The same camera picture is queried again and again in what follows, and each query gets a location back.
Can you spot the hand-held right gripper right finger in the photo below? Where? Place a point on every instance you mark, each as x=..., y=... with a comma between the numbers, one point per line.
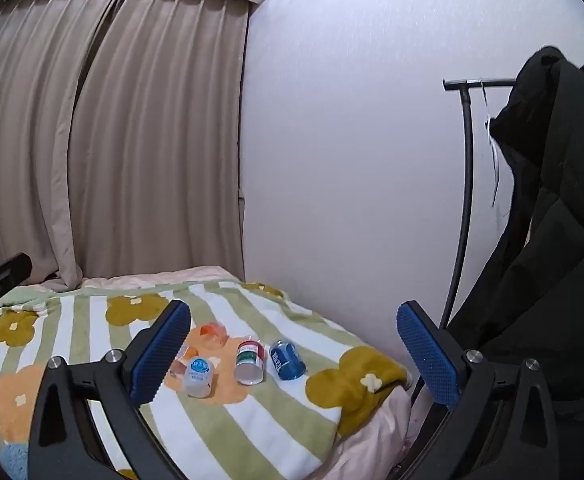
x=428, y=357

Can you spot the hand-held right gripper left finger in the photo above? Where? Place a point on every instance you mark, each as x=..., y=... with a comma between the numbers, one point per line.
x=160, y=355

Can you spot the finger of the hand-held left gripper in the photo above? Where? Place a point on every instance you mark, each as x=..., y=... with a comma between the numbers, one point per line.
x=11, y=267

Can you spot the clear cup orange print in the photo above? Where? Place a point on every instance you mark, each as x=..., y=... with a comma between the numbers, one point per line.
x=185, y=360

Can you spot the white cup blue label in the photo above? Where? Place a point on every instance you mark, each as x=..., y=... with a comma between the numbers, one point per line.
x=199, y=377

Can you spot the orange transparent cup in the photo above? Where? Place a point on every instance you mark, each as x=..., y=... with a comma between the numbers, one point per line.
x=214, y=334

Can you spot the cup with red green label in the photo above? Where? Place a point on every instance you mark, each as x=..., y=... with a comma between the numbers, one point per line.
x=250, y=362

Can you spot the pink bed sheet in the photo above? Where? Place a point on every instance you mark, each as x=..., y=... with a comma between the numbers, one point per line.
x=372, y=435

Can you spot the beige curtain panel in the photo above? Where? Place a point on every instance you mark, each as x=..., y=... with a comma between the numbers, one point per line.
x=26, y=135
x=161, y=135

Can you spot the striped floral blanket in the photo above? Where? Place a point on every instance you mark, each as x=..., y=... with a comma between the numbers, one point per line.
x=272, y=410

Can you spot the black padded coat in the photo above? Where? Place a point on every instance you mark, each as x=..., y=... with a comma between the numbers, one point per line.
x=552, y=220

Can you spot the black metal coat rack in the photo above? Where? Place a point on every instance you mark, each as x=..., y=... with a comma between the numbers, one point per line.
x=468, y=160

